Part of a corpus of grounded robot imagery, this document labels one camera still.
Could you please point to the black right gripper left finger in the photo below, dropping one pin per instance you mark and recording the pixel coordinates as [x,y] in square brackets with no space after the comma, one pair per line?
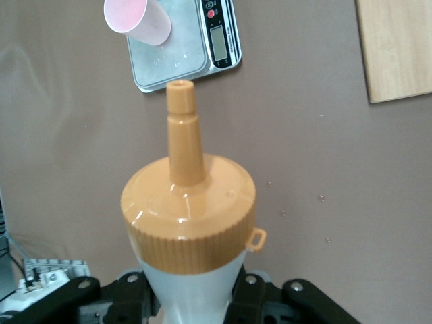
[67,303]

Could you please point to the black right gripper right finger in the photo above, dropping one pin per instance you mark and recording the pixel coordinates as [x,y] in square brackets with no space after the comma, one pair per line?
[270,303]

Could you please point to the clear squeeze bottle orange cap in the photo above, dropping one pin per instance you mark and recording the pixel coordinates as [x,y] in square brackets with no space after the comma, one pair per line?
[189,209]

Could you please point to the pink plastic cup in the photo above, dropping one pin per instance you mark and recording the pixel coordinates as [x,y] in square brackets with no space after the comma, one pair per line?
[135,20]

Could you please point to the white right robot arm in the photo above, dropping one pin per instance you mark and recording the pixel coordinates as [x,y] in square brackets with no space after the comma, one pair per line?
[23,293]

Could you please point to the silver digital kitchen scale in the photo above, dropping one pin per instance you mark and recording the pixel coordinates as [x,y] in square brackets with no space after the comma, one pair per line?
[168,64]

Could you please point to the wooden cutting board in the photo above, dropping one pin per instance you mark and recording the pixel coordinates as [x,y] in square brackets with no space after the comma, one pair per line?
[395,50]

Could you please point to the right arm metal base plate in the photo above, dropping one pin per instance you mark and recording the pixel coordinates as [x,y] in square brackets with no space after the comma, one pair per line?
[60,265]

